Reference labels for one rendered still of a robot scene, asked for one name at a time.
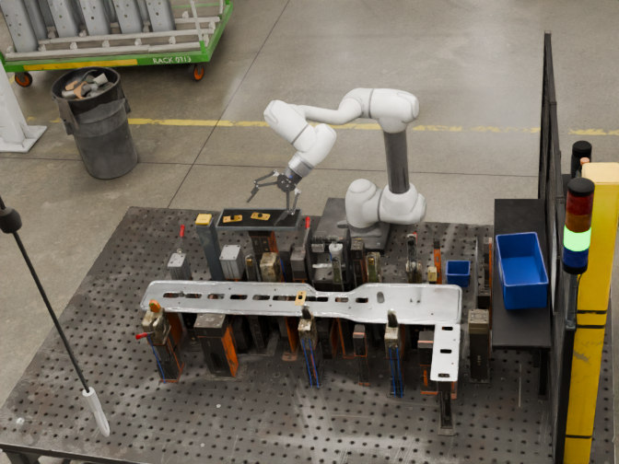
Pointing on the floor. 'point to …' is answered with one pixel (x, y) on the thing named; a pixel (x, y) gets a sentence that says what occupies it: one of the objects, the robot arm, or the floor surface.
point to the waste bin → (97, 119)
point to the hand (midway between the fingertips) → (262, 211)
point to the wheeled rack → (129, 45)
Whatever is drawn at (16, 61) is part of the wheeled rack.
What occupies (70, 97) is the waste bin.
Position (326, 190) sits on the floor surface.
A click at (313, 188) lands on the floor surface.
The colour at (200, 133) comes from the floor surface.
